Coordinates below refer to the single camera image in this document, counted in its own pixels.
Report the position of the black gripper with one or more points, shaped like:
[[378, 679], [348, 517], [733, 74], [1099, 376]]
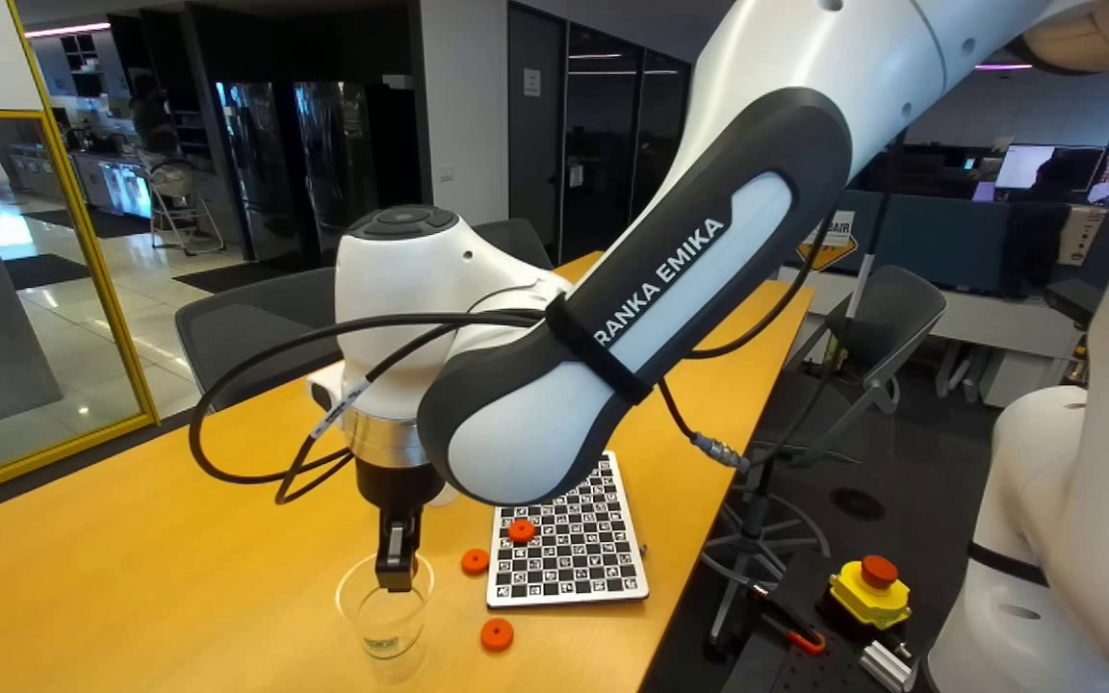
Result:
[[401, 488]]

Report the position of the orange disc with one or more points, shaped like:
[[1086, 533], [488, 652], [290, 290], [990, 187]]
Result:
[[475, 560], [494, 633], [520, 527]]

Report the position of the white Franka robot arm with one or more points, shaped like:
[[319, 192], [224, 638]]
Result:
[[711, 254]]

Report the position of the transparent plastic cup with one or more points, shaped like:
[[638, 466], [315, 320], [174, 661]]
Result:
[[384, 628]]

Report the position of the checkered marker calibration board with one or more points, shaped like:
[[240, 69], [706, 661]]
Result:
[[579, 551]]

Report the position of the grey fabric chair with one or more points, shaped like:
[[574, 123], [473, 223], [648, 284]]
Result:
[[518, 243], [260, 329]]

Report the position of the black perforated breadboard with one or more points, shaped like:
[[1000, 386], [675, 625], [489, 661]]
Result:
[[826, 676]]

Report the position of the yellow framed glass partition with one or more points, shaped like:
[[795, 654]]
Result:
[[16, 320]]

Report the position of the yellow red emergency stop button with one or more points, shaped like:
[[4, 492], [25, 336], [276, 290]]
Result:
[[872, 598]]

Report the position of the grey metal block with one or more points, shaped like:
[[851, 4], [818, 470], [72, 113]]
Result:
[[887, 662]]

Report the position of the black office swivel chair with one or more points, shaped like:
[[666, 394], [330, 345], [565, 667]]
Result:
[[887, 320]]

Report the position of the blue partition panel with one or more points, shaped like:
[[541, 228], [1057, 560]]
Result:
[[953, 243]]

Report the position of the lit computer monitor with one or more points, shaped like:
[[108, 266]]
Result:
[[1022, 166]]

